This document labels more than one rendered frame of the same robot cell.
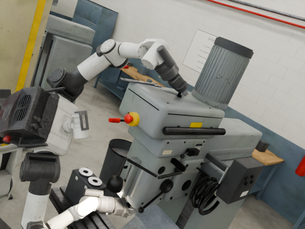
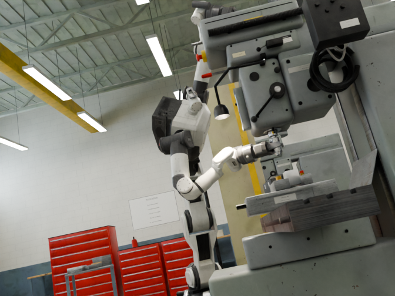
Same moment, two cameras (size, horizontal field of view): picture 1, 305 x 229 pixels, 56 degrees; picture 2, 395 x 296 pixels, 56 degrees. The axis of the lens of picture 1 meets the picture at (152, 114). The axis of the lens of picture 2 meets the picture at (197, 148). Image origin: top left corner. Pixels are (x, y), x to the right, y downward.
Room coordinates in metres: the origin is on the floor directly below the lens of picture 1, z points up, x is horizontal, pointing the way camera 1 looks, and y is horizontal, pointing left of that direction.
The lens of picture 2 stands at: (0.02, -1.18, 0.89)
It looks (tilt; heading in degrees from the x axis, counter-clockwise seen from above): 14 degrees up; 52
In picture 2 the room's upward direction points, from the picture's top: 12 degrees counter-clockwise
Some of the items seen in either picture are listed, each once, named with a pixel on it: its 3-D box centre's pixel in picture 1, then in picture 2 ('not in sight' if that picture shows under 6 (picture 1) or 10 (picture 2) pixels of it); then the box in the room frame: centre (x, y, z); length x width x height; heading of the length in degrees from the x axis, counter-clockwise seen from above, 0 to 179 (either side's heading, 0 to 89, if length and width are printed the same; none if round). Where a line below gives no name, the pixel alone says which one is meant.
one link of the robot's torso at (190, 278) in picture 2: not in sight; (203, 275); (1.40, 0.81, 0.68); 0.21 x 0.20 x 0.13; 67
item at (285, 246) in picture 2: not in sight; (301, 240); (1.32, -0.08, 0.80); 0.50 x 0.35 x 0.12; 139
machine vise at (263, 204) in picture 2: not in sight; (288, 194); (1.18, -0.20, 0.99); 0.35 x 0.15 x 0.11; 140
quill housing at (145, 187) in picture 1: (147, 171); (264, 98); (1.32, -0.09, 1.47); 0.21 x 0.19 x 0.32; 49
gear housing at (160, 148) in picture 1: (168, 135); (261, 57); (1.35, -0.11, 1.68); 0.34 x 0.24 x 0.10; 139
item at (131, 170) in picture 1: (128, 177); (242, 108); (1.23, -0.01, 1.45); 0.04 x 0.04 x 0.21; 49
